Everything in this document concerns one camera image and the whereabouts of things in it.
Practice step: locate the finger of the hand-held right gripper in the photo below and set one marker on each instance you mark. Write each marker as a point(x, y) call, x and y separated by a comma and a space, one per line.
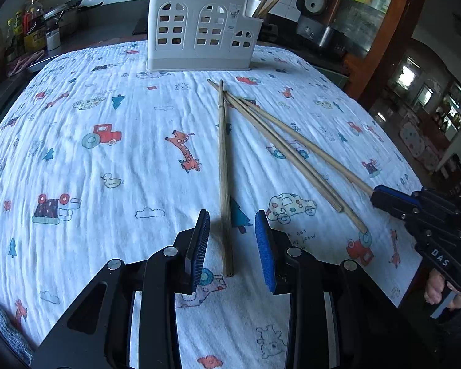
point(393, 208)
point(399, 195)

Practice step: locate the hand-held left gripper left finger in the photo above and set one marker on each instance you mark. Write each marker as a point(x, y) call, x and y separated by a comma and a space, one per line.
point(201, 246)

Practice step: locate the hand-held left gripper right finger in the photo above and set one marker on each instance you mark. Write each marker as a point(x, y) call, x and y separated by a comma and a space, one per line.
point(265, 253)

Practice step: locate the white plastic utensil holder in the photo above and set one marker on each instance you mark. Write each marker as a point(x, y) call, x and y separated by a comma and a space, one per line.
point(192, 27)

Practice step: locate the person's right hand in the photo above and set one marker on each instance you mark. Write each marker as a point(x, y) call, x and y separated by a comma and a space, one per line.
point(432, 288)

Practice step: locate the white printed table cloth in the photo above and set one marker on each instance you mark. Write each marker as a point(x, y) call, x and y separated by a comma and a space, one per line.
point(100, 184)

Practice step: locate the wooden glass door cabinet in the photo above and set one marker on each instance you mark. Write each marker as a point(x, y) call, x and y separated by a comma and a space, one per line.
point(384, 27)

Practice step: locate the black rice cooker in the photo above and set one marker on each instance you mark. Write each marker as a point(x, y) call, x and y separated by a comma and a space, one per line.
point(315, 7)

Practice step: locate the grey rag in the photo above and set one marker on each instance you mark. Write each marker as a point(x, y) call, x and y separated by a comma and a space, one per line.
point(5, 330)

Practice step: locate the small white jar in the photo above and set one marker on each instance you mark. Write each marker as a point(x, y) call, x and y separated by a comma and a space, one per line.
point(52, 40)

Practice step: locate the pink cloth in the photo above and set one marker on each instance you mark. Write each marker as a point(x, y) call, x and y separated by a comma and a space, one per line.
point(25, 63)

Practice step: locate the steel pot with lid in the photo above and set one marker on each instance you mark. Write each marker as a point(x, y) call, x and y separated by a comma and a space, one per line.
point(67, 13)

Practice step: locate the large cooking oil bottle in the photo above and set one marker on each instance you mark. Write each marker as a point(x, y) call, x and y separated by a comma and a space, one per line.
point(33, 27)

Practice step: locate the small dark sauce bottle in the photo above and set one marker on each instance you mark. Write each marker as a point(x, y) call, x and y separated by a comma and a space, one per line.
point(10, 42)

